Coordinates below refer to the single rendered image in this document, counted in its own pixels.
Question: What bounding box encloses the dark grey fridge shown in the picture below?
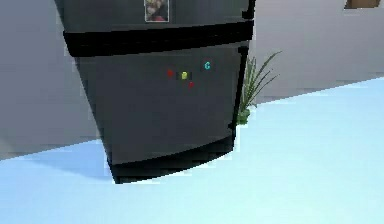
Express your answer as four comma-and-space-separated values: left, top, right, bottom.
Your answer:
54, 0, 258, 185

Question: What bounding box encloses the green house plant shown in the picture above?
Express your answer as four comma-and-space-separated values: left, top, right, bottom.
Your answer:
236, 50, 283, 126

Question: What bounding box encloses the photo on fridge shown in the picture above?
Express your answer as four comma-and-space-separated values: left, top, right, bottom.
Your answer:
144, 0, 170, 23

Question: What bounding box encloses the brown wooden cupboard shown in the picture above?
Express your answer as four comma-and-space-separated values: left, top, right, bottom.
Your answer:
344, 0, 381, 9

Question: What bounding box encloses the black fridge door handle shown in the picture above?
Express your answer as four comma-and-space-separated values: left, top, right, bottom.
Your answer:
227, 46, 250, 131

